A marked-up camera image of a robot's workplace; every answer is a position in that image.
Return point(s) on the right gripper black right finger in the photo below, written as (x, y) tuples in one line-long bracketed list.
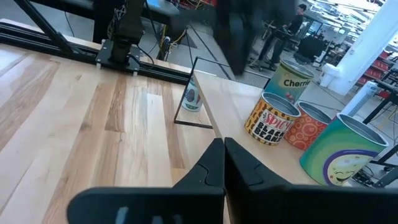
[(248, 186)]

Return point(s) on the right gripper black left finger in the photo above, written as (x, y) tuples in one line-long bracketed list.
[(155, 205)]

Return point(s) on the spicy black beans can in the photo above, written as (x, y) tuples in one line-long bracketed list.
[(269, 123)]

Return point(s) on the tall cherries can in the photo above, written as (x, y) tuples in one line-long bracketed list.
[(289, 82)]

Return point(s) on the white green labelled can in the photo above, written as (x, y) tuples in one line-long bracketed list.
[(191, 98)]

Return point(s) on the orange circles pattern can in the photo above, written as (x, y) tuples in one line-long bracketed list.
[(306, 127)]

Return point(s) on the green smiley face can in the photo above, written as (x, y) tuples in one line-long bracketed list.
[(339, 155)]

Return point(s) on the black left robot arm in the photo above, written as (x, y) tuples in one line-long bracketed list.
[(124, 31)]

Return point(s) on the wooden shelf black metal legs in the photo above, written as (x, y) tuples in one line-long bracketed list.
[(236, 105)]

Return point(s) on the person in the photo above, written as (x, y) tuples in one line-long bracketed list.
[(292, 25)]

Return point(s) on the black office chair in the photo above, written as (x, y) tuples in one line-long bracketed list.
[(309, 48)]

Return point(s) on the white bin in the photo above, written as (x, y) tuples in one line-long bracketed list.
[(329, 74)]

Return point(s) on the white pillar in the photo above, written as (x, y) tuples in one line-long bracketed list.
[(367, 46)]

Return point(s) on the white tower fan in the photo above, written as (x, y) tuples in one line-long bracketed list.
[(360, 99)]

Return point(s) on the red shelving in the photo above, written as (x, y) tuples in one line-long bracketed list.
[(381, 63)]

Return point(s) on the black metal table frame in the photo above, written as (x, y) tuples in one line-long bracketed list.
[(31, 34)]

